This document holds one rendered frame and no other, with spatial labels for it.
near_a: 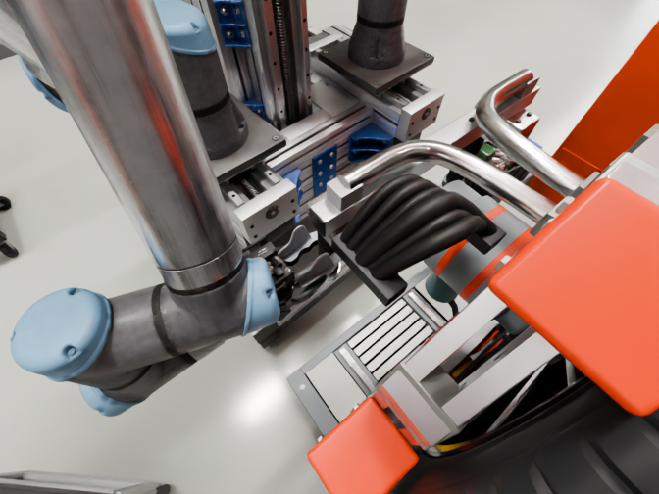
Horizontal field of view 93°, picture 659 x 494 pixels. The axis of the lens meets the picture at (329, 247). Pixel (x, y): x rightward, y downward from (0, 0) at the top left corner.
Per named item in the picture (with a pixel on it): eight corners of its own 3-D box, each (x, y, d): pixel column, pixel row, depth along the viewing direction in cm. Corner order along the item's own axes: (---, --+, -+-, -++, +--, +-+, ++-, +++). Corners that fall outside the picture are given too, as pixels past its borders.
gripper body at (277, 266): (299, 270, 40) (215, 326, 37) (304, 296, 48) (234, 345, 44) (268, 231, 44) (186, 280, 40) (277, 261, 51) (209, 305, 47)
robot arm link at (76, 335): (140, 261, 29) (186, 304, 39) (6, 296, 27) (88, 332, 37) (142, 342, 25) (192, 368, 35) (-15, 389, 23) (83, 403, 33)
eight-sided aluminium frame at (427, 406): (375, 445, 58) (557, 469, 11) (351, 413, 61) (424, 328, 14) (542, 280, 75) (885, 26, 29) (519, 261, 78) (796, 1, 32)
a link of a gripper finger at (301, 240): (329, 215, 47) (283, 254, 44) (329, 236, 52) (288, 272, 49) (314, 204, 48) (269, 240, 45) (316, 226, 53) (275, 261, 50)
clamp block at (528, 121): (507, 156, 52) (524, 128, 47) (464, 127, 55) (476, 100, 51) (525, 143, 53) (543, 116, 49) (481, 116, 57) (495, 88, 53)
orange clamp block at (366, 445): (407, 456, 37) (348, 517, 34) (363, 398, 40) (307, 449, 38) (422, 460, 31) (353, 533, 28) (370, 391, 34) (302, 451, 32)
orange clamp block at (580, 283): (582, 372, 20) (644, 426, 12) (481, 283, 23) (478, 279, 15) (683, 296, 18) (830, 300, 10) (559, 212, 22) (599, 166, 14)
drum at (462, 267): (491, 351, 47) (547, 321, 35) (392, 254, 56) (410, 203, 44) (544, 297, 52) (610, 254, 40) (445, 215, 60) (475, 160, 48)
